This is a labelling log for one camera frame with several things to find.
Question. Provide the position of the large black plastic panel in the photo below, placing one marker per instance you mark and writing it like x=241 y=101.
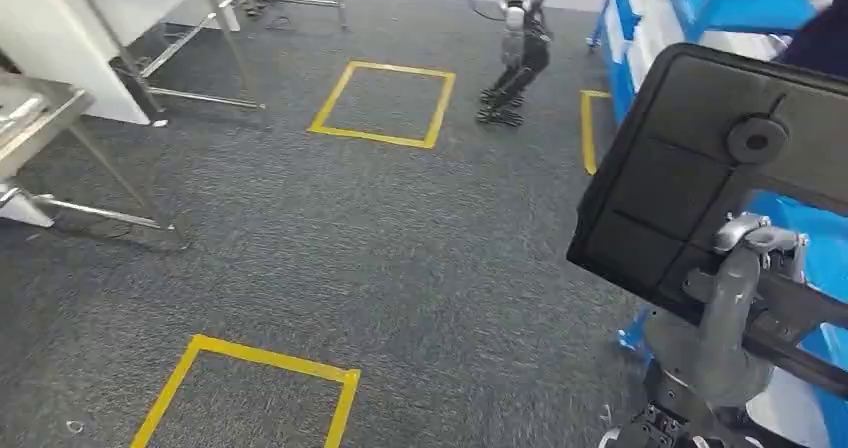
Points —
x=676 y=167

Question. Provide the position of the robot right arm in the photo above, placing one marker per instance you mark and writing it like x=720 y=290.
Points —
x=662 y=428

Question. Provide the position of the yellow floor tape square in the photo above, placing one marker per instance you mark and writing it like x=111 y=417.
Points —
x=371 y=137
x=588 y=134

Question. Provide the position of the humanoid robot in background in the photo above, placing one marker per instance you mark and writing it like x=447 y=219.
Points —
x=523 y=47

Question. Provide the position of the blue steel shelf rack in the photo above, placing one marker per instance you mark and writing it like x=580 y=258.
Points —
x=762 y=8

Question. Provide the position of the steel bench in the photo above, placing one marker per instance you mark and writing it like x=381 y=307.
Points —
x=40 y=127

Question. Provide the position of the white table with steel legs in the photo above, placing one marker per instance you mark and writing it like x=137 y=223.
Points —
x=66 y=34

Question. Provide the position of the person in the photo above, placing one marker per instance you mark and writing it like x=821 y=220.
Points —
x=821 y=34

